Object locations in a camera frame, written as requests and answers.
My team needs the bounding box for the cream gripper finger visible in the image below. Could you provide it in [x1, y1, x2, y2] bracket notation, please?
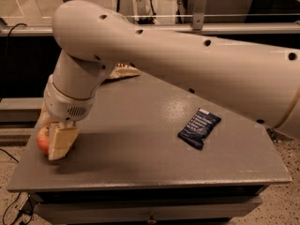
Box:
[48, 122, 79, 160]
[37, 104, 54, 128]

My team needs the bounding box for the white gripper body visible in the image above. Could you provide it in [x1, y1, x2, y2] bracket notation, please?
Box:
[44, 75, 95, 122]

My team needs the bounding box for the red apple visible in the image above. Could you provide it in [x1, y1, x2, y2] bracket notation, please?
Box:
[36, 127, 50, 155]

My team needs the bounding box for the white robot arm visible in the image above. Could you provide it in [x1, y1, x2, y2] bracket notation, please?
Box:
[37, 0, 300, 160]

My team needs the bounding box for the chip bag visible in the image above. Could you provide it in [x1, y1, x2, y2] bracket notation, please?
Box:
[108, 63, 141, 80]

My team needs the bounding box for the dark blue snack bar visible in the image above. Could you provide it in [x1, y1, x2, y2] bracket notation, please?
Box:
[177, 108, 221, 150]

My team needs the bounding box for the grey table drawer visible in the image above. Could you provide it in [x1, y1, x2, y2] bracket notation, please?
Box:
[34, 186, 263, 225]

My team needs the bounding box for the black floor cable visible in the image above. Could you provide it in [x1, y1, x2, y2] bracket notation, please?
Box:
[0, 147, 34, 225]

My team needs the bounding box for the metal rail frame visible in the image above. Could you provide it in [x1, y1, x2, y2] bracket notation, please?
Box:
[0, 0, 300, 37]

